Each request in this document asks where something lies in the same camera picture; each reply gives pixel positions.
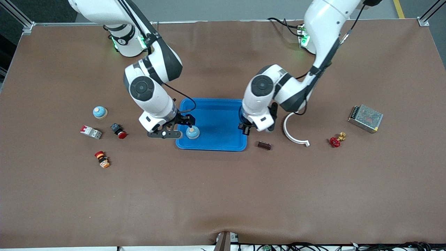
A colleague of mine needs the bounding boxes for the brass valve red handle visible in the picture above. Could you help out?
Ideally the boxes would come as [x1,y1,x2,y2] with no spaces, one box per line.
[330,132,347,148]

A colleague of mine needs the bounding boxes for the black red emergency stop button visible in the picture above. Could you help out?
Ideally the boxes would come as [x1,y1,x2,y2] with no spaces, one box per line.
[110,123,127,139]

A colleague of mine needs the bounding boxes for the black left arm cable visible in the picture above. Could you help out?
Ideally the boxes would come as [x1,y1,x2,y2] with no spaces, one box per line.
[292,3,364,116]

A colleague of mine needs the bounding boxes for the black left base cables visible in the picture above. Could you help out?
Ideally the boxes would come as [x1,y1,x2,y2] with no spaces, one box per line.
[268,17,304,38]

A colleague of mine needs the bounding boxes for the aluminium frame corner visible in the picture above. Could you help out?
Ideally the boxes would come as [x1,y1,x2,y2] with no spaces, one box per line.
[0,0,37,35]
[418,0,446,27]

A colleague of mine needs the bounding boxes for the red orange push button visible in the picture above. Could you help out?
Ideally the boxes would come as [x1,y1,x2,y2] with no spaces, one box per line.
[94,151,111,169]

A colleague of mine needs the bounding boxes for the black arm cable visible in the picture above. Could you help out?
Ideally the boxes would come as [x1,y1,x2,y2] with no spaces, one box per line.
[292,3,364,116]
[117,0,197,115]

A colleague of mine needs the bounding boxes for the white red circuit breaker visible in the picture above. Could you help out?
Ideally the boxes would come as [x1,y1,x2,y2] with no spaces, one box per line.
[80,125,103,140]

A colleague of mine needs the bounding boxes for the blue plastic tray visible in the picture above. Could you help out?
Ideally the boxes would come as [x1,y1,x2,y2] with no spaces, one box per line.
[175,98,248,152]

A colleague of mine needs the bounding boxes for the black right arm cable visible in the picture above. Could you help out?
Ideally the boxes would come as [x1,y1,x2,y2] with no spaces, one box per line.
[117,0,197,115]

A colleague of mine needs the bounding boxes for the tangled black cable bundle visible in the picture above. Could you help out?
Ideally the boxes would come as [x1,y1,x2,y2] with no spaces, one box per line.
[240,242,434,251]

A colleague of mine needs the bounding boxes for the white curved plastic bracket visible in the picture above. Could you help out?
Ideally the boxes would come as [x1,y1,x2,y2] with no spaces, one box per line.
[283,112,310,147]

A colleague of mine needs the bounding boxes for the metal mesh power supply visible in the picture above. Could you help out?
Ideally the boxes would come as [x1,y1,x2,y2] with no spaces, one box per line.
[348,104,384,134]

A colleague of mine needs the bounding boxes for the brown table mat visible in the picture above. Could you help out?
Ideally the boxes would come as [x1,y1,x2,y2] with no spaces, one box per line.
[0,19,446,249]

